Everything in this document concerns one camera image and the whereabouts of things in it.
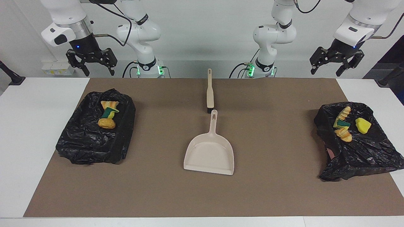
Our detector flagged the crumpled black bag lined bin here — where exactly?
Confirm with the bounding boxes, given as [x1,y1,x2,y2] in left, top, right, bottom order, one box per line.
[314,101,404,182]

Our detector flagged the brown table mat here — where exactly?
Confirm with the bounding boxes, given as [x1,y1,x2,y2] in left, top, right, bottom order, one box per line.
[24,78,404,218]

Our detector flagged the boxy black bag lined bin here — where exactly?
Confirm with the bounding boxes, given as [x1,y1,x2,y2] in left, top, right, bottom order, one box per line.
[56,89,136,165]

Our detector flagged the beige hand brush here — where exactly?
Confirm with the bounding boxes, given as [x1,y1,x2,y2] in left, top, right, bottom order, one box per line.
[206,68,215,114]

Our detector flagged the plain yellow sponge piece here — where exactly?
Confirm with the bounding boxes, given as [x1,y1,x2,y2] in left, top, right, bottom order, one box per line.
[355,118,372,135]

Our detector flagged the beige plastic dustpan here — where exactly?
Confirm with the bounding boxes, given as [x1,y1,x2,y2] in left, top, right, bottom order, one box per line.
[184,109,235,176]

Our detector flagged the pale ridged bread piece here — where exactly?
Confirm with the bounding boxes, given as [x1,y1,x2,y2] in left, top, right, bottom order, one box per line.
[336,106,351,120]
[335,128,353,143]

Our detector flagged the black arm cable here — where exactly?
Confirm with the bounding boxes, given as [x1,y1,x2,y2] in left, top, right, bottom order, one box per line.
[372,11,404,40]
[88,0,133,47]

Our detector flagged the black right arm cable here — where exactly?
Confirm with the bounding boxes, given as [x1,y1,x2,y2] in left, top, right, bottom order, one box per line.
[88,0,133,47]

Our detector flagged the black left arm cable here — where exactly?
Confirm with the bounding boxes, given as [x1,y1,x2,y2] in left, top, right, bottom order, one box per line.
[372,11,404,40]

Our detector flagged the black right base cable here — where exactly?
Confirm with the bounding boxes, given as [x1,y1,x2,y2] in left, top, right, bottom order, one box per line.
[122,61,139,78]

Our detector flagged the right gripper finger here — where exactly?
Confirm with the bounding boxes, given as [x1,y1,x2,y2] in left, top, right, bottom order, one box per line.
[95,48,118,76]
[66,49,90,77]

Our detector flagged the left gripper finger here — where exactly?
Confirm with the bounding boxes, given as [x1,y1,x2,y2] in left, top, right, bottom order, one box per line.
[335,50,365,77]
[309,47,332,75]

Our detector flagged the brown bread roll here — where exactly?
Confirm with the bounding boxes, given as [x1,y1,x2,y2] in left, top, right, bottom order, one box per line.
[98,118,116,129]

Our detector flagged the black stand post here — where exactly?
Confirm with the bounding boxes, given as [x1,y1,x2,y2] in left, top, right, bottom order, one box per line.
[375,61,404,88]
[0,61,26,86]

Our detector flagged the orange striped croissant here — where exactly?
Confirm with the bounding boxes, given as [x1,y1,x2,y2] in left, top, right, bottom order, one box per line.
[100,100,120,110]

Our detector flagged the white power strip box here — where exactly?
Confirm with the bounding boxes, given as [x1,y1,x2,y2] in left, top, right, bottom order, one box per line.
[41,61,76,76]

